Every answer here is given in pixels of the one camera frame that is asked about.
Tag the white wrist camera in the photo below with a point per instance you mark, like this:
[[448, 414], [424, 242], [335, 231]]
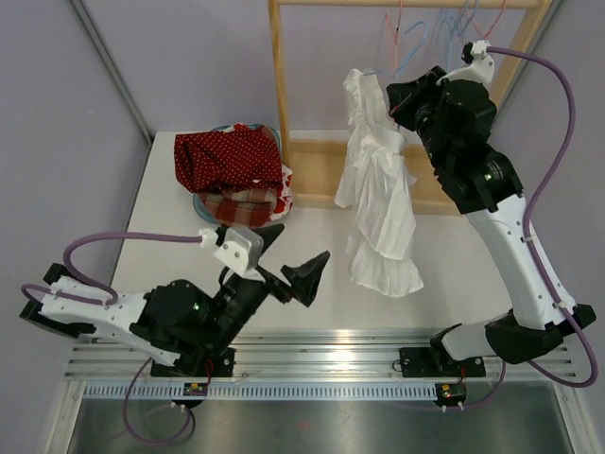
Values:
[[239, 250], [479, 65]]

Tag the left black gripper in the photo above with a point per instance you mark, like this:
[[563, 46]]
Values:
[[303, 280]]

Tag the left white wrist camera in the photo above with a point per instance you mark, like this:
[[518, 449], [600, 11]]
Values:
[[239, 250]]

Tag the teal plastic basin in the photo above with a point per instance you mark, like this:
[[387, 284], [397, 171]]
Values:
[[199, 207]]

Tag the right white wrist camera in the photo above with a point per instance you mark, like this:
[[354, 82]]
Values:
[[479, 65]]

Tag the light blue hanger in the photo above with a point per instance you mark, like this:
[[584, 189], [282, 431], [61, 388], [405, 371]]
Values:
[[401, 67], [464, 18], [451, 20]]

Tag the white ruffled garment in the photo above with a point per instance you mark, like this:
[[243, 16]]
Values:
[[375, 184]]

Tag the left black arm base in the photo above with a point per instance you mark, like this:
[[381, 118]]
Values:
[[222, 364]]

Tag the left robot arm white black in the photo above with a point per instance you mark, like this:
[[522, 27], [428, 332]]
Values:
[[183, 330]]

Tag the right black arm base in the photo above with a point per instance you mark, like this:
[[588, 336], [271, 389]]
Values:
[[425, 362]]

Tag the white slotted cable duct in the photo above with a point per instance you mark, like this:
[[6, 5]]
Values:
[[263, 391]]

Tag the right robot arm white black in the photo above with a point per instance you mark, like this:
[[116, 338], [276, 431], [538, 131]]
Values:
[[453, 119]]

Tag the red plaid garment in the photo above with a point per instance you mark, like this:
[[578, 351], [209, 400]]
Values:
[[248, 208]]

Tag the wooden clothes rack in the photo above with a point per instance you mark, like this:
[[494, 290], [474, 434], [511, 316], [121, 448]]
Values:
[[317, 162]]

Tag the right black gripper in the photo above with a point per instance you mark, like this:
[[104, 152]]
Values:
[[404, 97]]

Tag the aluminium mounting rail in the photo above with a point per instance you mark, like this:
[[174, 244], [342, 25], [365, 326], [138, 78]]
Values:
[[324, 355]]

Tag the dark red dotted garment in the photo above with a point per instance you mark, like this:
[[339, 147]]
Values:
[[240, 159]]

